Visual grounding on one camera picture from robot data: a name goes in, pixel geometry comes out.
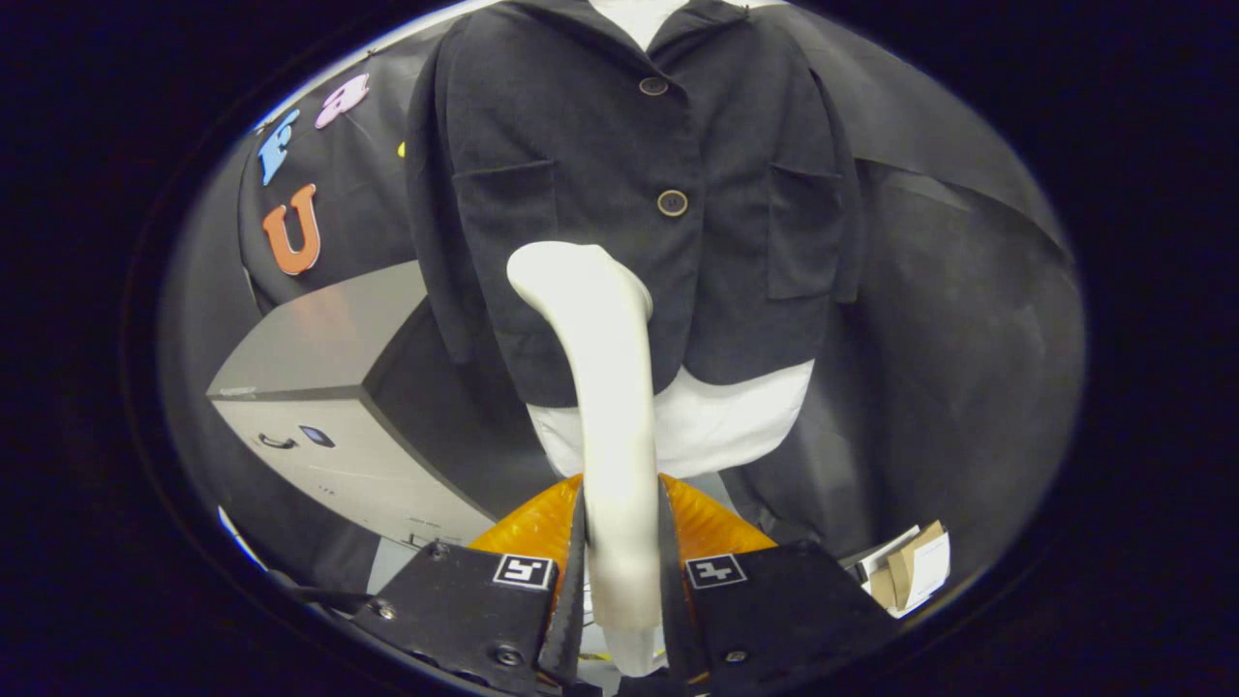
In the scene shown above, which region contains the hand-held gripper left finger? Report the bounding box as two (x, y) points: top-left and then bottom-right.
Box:
(350, 474), (589, 697)

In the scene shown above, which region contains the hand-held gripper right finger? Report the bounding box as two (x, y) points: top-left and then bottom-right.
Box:
(658, 474), (898, 696)

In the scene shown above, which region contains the white garment steamer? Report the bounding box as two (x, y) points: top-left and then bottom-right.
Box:
(506, 240), (669, 679)

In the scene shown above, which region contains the black jacket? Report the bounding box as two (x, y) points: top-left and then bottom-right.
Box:
(407, 0), (864, 408)

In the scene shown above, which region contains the cardboard box with papers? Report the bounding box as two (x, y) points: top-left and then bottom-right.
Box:
(842, 520), (952, 621)

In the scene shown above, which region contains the white mannequin torso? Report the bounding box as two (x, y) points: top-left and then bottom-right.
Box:
(528, 0), (817, 482)

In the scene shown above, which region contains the grey drawer cabinet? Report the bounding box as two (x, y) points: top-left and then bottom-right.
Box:
(206, 259), (553, 553)

